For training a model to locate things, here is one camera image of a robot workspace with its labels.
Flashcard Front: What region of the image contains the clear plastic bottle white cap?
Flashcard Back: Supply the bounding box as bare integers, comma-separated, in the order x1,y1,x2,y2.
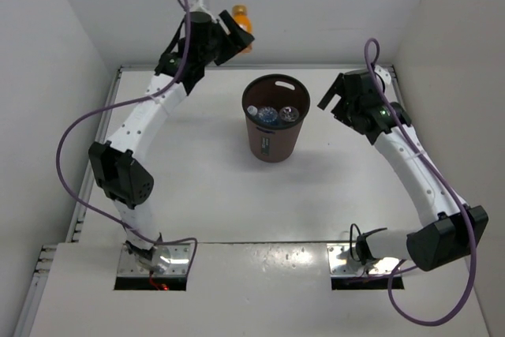
279,106,300,124

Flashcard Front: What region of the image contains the metal base plate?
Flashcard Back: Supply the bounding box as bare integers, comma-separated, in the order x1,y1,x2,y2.
117,244,192,279
327,242,399,279

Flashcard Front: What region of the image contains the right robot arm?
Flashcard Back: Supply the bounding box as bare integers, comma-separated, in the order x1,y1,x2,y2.
155,15,488,271

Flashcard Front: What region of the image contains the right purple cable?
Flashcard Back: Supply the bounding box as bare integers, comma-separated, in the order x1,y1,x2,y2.
350,38,477,327

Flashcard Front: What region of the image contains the aluminium table edge rail left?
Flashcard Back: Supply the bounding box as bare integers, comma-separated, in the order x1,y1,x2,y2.
11,67,122,337

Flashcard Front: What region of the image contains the brown plastic bin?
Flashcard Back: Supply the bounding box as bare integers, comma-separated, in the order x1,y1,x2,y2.
241,73,311,163

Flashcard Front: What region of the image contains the orange juice plastic bottle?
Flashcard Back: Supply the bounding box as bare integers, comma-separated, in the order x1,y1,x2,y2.
232,5,253,34

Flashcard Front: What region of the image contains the aluminium table edge rail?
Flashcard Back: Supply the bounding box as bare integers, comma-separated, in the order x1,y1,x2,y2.
11,67,122,337
388,65,406,108

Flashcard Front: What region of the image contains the aluminium table edge rail right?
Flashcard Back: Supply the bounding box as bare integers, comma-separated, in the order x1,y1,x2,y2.
388,65,406,108

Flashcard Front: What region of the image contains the blue label bottle in bin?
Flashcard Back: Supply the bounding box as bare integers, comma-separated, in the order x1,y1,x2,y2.
256,107,279,125

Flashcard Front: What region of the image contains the white cap bottle in bin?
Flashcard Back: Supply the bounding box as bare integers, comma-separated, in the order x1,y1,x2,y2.
247,105,258,117

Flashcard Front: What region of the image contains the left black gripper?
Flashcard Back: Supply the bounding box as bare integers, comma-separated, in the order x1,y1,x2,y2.
198,11,253,66

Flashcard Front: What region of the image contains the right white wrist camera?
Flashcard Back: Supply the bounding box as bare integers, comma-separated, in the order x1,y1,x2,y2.
373,65,393,88

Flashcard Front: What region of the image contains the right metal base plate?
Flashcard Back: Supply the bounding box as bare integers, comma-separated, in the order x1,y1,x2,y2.
327,242,399,279

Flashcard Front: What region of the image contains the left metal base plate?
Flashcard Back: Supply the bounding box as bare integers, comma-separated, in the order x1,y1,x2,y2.
117,244,192,279

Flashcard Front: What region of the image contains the white front cover board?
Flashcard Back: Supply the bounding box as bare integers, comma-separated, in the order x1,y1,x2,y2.
31,243,488,336

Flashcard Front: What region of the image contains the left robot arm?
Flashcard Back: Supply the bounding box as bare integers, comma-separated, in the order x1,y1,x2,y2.
88,9,254,274

